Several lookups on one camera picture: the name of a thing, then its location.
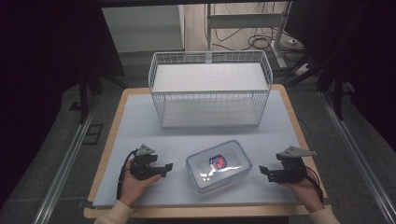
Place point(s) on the black floor plate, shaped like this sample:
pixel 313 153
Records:
pixel 92 134

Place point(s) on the black tripod stand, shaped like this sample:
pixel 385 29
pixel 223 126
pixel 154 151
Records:
pixel 83 99
pixel 337 99

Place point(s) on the aluminium floor rail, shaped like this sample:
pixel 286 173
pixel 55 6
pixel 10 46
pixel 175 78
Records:
pixel 358 155
pixel 67 168

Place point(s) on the pale blue table mat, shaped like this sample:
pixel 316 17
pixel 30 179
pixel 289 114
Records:
pixel 140 124

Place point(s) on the white metal desk frame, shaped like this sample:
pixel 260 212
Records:
pixel 246 20

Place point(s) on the person's left hand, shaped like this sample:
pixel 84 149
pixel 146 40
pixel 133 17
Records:
pixel 134 189

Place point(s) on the person's right hand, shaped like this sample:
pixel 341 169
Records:
pixel 308 194

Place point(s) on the white cabinet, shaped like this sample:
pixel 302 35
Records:
pixel 143 28

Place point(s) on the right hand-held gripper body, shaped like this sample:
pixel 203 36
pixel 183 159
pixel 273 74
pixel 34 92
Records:
pixel 292 171

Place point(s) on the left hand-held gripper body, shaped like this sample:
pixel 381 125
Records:
pixel 142 165

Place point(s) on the clear plastic food container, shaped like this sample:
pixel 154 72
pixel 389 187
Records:
pixel 232 175

